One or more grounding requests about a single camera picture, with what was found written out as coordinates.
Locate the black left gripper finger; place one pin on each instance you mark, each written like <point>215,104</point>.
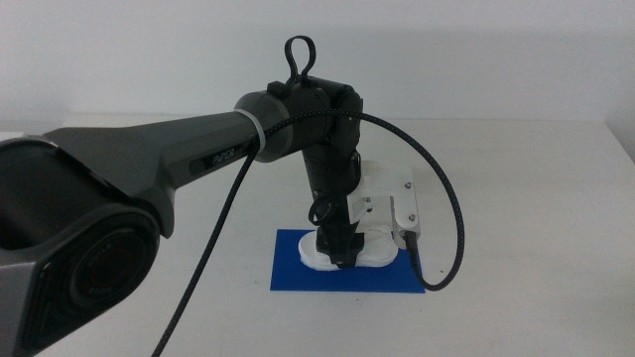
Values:
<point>344,253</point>
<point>323,243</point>

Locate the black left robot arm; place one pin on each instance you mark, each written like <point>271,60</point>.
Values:
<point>124,149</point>

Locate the blue rectangular mat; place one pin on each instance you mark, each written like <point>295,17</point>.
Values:
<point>297,280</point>

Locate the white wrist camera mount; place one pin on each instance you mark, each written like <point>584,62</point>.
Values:
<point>382,183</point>

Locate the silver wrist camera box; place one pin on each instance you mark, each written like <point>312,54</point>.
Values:
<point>408,223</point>

